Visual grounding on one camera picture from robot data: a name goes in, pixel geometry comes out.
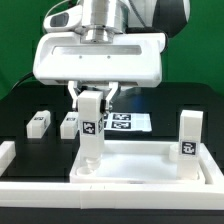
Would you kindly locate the black marker plate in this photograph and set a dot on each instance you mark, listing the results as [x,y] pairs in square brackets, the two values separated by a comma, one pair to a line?
[127,122]

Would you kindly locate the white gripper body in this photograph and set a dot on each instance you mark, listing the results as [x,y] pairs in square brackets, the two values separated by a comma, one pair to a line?
[131,58]

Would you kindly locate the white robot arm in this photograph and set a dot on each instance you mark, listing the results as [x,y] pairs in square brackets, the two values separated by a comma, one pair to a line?
[102,20]

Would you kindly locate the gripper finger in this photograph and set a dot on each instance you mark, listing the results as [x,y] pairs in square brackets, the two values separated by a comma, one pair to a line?
[105,105]
[74,88]

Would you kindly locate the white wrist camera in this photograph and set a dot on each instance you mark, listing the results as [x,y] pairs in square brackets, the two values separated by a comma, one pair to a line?
[64,21]

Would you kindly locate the white desk top tray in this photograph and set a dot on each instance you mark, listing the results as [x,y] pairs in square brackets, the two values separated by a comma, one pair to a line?
[134,162]

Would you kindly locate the white U-shaped fence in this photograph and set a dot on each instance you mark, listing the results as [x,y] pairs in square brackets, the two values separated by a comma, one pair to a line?
[207,196]

